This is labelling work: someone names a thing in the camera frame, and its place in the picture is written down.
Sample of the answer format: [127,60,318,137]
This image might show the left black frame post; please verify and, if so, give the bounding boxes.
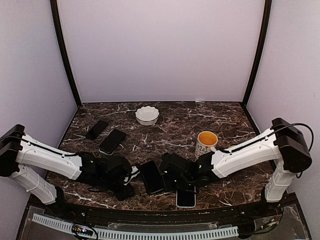
[50,0,82,108]

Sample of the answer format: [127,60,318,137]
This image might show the white fluted ceramic bowl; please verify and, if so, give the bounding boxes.
[135,105,160,126]

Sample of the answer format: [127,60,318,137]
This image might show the light blue smartphone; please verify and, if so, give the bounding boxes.
[176,189,196,208]

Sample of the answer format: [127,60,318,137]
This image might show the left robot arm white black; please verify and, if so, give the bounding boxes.
[0,124,135,218]

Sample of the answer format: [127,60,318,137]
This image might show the white patterned mug yellow inside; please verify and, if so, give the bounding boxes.
[194,131,218,159]

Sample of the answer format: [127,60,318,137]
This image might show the stacked phone with teal edge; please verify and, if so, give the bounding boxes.
[99,129,126,155]

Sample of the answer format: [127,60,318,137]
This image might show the white slotted cable duct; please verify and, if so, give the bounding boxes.
[31,213,239,240]

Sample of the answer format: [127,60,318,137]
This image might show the purple smartphone dark screen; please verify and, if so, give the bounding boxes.
[139,160,164,195]

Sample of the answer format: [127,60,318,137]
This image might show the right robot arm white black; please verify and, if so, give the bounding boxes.
[159,117,312,217]

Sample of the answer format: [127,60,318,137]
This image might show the black front rail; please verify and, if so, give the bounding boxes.
[65,202,260,225]

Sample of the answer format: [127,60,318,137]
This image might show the small dark phone case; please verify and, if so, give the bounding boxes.
[85,120,109,141]

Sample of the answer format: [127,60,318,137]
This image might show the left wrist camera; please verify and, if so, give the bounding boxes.
[123,165,140,186]

